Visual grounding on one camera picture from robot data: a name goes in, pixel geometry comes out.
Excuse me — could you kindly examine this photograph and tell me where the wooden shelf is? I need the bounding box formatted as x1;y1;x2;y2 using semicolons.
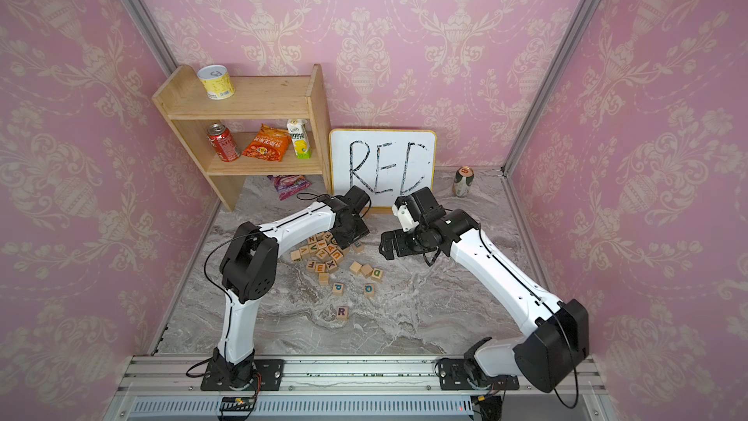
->
153;64;332;211

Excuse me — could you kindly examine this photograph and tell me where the pink snack bag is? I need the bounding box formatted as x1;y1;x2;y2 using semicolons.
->
268;175;311;201

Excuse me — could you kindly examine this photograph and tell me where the white green drink carton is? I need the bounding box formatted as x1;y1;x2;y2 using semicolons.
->
286;119;311;159

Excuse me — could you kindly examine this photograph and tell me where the wooden block purple R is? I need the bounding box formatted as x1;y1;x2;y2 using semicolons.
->
335;306;350;321

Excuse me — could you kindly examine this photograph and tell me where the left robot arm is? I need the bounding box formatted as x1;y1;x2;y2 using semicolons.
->
217;186;370;366

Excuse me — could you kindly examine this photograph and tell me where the green white beverage can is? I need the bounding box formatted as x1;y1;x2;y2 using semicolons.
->
452;167;475;198

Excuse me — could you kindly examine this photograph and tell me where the aluminium corner post right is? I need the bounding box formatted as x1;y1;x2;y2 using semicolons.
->
503;0;601;179

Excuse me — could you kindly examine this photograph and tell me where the aluminium corner post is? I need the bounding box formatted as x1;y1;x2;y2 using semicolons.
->
503;0;601;179
121;0;178;76

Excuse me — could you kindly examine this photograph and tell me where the wooden block green D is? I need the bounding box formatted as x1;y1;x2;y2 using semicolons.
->
370;268;384;282

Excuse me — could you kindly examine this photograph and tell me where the aluminium corner post left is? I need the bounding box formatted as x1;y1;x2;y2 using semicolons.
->
121;0;178;76

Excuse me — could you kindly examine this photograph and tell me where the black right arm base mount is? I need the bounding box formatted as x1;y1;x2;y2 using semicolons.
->
434;358;520;392

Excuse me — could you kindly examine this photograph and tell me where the red soda can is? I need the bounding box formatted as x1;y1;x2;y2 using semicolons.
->
206;123;241;163

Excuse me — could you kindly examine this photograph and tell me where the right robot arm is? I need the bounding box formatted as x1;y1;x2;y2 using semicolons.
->
379;187;589;393

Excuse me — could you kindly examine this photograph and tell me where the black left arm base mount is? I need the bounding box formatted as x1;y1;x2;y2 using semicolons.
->
201;359;284;392

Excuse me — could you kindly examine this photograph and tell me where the wooden block purple X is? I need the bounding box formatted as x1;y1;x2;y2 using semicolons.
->
325;260;338;273

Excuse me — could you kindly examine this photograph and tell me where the orange snack bag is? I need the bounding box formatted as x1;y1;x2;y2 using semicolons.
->
243;125;291;162

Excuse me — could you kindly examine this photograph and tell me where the whiteboard with yellow frame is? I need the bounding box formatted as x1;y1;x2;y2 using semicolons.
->
329;129;438;209

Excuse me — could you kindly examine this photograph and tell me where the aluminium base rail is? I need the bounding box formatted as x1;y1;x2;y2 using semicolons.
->
105;355;617;420

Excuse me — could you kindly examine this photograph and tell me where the yellow white tin can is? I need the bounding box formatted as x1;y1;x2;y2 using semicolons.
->
197;64;235;101

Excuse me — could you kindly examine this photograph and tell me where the plain wooden block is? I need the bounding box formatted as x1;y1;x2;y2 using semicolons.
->
360;264;373;278
350;261;362;275

